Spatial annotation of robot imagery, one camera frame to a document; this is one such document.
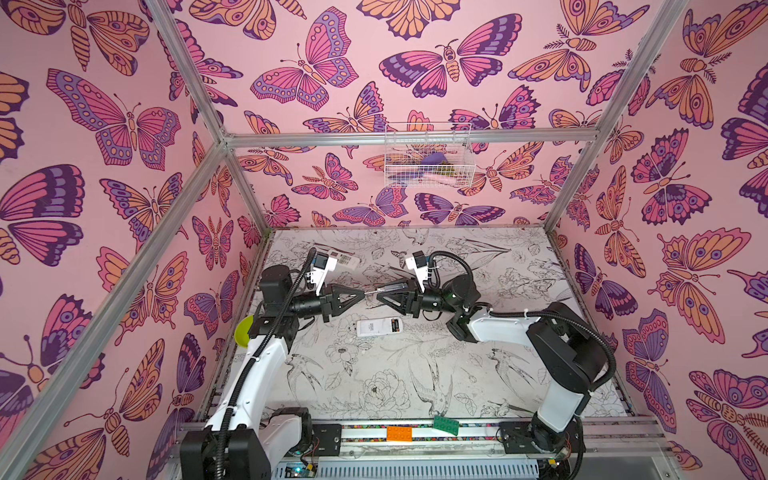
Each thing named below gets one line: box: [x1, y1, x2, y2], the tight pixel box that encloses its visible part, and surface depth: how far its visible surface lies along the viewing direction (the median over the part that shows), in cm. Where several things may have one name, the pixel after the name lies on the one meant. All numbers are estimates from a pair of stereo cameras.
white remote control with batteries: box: [356, 317, 404, 337], surface depth 94 cm
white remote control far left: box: [328, 251, 361, 270], surface depth 111 cm
